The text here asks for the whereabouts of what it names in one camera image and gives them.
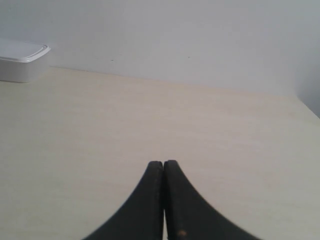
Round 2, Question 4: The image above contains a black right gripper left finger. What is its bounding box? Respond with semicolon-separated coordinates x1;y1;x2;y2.
87;161;164;240

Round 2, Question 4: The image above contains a white plastic lidded container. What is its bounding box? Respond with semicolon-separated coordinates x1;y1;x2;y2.
0;38;51;83

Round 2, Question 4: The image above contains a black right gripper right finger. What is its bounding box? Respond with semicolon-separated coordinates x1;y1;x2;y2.
164;160;253;240

